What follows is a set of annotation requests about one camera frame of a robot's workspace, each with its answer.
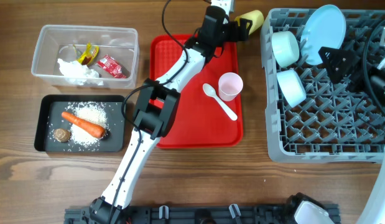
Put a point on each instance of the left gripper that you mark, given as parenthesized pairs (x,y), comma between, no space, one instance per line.
(235,28)

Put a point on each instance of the yellow plastic cup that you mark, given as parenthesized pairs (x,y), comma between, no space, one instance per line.
(256,18)

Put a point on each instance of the light blue plate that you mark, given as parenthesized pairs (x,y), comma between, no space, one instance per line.
(326,27)

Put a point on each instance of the mint green bowl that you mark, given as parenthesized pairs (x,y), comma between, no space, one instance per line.
(285,48)

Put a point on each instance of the pink plastic cup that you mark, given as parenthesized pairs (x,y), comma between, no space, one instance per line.
(229,86)

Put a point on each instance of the light blue bowl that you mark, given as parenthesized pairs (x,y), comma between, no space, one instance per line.
(291,87)

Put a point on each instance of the white plastic spoon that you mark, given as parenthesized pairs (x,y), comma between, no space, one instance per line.
(210,91)

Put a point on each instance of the red snack wrapper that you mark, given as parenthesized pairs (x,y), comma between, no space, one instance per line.
(111,66)

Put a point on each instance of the yellow silver foil wrapper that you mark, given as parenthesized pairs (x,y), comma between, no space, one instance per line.
(88,56)

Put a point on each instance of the pile of white rice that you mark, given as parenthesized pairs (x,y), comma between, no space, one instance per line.
(80,140)

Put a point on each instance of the white napkin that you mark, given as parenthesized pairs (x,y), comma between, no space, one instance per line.
(76,73)

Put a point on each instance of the orange carrot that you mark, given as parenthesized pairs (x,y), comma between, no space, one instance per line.
(92,129)

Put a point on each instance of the brown food lump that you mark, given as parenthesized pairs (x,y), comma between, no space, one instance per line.
(62,135)

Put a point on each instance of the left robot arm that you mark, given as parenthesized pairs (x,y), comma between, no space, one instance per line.
(157,103)

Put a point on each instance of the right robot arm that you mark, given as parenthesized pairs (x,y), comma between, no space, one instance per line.
(308,211)

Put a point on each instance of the grey dishwasher rack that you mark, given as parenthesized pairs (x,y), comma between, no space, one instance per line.
(332,124)

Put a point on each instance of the clear plastic waste bin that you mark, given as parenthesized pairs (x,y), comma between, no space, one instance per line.
(65,41)

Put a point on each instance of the black food waste tray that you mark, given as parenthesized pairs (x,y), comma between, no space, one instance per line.
(114,138)

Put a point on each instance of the red serving tray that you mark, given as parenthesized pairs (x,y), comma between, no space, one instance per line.
(200,121)

